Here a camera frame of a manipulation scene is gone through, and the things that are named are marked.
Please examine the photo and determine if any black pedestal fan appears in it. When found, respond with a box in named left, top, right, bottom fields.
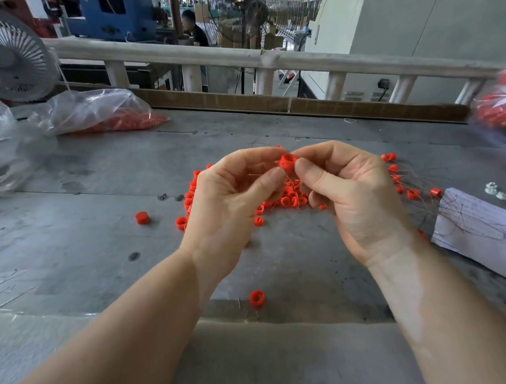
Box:
left=240, top=0, right=279, bottom=97

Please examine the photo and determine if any white metal railing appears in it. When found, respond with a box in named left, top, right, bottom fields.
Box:
left=44, top=2, right=506, bottom=137

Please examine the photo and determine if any white paper sheet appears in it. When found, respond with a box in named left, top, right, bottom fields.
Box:
left=428, top=183, right=506, bottom=302

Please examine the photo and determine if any person's right hand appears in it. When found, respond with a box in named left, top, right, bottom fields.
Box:
left=291, top=134, right=417, bottom=273

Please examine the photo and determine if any blue industrial machine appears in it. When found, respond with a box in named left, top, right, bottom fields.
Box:
left=65, top=0, right=164, bottom=48

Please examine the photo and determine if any white desk fan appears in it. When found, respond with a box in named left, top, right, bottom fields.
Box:
left=0, top=0, right=62, bottom=106

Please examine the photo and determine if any clear bag with red pieces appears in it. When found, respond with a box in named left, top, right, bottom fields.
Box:
left=28, top=83, right=170, bottom=139

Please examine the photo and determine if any brown wooden board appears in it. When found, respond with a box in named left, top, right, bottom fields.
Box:
left=52, top=50, right=472, bottom=154

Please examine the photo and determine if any person's left forearm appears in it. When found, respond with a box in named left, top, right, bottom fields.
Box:
left=0, top=244, right=225, bottom=384

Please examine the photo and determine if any bundle of thin metal wires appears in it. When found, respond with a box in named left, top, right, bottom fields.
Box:
left=224, top=135, right=450, bottom=254

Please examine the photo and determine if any person's right forearm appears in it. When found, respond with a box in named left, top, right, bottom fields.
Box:
left=366, top=231, right=506, bottom=384

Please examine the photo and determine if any person's left hand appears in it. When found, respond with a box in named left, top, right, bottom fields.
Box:
left=171, top=145, right=298, bottom=288

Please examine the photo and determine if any red industrial machine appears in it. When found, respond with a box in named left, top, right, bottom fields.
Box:
left=0, top=0, right=57, bottom=43

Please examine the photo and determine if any pile of red plastic rings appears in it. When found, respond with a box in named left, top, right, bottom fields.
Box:
left=171, top=140, right=448, bottom=260

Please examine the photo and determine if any large grey machine cabinet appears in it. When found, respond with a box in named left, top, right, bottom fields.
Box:
left=297, top=0, right=506, bottom=115

